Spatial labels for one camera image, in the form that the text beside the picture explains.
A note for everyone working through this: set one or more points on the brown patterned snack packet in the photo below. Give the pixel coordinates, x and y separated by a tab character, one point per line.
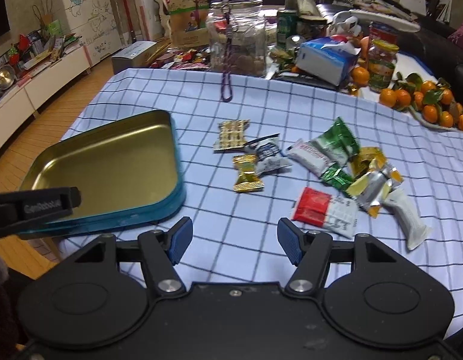
231	135

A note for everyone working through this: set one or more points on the gold teal tin tray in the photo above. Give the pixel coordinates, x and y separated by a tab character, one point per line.
128	173

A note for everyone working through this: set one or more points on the blue checked tablecloth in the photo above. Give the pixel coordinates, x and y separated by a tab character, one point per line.
235	234

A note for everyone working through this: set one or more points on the plate of tangerines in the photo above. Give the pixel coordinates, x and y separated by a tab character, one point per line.
432	103

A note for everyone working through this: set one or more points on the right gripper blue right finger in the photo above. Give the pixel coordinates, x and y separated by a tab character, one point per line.
309	252

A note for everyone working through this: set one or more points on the single tangerine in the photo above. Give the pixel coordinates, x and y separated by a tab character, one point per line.
360	76

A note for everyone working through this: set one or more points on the paper bag with tree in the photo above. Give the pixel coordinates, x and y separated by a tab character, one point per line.
188	22

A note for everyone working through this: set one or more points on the green drink can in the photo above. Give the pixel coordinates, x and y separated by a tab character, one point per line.
286	26

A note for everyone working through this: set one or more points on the white tv cabinet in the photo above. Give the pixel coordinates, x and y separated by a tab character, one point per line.
23	101

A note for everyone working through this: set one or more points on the red white snack packet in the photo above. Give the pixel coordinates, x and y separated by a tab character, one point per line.
333	213

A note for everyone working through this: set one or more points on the gold candy packet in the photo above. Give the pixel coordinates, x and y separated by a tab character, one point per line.
248	181

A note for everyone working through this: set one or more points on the blue tissue box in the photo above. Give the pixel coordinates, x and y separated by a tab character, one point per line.
327	59

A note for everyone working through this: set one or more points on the white pink snack bar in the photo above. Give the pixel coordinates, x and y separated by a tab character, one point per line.
309	156

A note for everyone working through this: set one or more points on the silver yellow snack packet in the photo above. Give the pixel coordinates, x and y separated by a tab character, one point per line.
371	189

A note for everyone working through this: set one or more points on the grey cardboard box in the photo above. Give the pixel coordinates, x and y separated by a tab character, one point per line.
135	55

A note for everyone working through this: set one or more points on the black white snack packet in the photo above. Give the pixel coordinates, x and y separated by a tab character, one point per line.
269	156

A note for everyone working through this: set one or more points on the small green candy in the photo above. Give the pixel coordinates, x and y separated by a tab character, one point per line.
336	177

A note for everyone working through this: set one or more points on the green white snack packet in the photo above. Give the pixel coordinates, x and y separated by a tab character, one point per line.
338	143

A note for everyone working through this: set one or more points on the yellow brown snack packet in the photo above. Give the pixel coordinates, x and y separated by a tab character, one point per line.
360	162

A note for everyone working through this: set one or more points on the pile of loose candies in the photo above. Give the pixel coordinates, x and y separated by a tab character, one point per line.
174	59

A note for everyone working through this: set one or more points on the glass jar with cookies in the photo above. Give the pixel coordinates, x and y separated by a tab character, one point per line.
237	37

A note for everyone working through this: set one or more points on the white plain snack bar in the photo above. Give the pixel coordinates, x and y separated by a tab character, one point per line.
414	229

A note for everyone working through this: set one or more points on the jar with yellow lid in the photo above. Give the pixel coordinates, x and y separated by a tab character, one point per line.
382	60

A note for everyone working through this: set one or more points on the white cartoon wardrobe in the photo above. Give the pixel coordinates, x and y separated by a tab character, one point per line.
94	22

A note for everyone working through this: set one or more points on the metal bowl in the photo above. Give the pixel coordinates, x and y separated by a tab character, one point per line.
7	77

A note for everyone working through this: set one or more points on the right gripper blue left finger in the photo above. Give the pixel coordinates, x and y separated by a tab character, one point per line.
161	252

